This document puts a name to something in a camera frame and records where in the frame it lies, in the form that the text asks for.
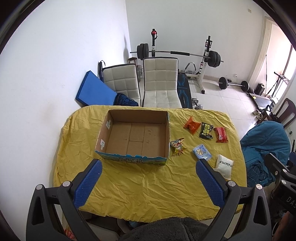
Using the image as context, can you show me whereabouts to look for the yellow tablecloth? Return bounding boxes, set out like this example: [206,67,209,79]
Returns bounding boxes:
[53,105,247,222]

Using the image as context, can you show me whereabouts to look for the black yellow snack packet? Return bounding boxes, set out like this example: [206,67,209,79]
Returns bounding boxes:
[199,123,214,140]

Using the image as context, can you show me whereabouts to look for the teal blanket pile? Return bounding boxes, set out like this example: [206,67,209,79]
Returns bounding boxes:
[240,120,290,187]

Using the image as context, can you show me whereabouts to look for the white weight bench rack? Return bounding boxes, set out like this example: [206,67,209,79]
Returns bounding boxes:
[151,28,212,94]

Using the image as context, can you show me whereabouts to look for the open cardboard box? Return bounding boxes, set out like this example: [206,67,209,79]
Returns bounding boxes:
[95,109,170,165]

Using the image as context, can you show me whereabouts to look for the small chrome dumbbell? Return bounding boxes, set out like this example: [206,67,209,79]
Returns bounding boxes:
[192,98,203,110]

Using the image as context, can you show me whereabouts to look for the black blue bench pad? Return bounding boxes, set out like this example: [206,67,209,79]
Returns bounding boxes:
[177,73,193,109]

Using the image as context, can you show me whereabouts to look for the blue foam mat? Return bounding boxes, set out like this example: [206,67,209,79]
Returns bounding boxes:
[75,71,117,106]

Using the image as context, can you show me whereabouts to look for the dark wooden chair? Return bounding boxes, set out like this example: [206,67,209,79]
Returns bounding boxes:
[256,98,295,128]

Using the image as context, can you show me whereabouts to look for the barbell on floor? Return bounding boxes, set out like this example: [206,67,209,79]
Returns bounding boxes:
[218,77,249,92]

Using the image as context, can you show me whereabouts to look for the barbell on rack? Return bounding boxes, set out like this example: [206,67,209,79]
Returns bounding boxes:
[130,43,223,68]

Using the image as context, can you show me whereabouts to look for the orange snack packet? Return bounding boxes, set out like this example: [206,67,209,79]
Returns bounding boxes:
[183,116,201,135]

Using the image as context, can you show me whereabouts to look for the left white padded chair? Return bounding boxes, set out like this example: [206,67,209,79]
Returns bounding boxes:
[102,64,142,106]

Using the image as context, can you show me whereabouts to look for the red snack packet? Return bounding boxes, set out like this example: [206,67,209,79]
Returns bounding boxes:
[214,127,228,143]

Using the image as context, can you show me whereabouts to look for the right white padded chair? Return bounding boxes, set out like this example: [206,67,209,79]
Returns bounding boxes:
[142,57,182,108]

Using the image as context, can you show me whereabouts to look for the white padded chair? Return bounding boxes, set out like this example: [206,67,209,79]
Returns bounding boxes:
[142,57,182,108]
[102,64,142,106]

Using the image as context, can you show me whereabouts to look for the dark blue cloth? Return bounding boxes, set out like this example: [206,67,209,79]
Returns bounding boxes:
[113,93,138,106]

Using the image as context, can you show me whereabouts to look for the yellow cartoon snack packet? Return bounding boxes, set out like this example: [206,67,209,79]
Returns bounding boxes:
[170,138,186,156]

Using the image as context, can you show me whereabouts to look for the light blue tissue pack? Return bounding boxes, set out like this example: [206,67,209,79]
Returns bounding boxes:
[193,144,212,161]

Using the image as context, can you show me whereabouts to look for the white soft pack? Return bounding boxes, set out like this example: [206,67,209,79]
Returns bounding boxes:
[214,154,234,180]

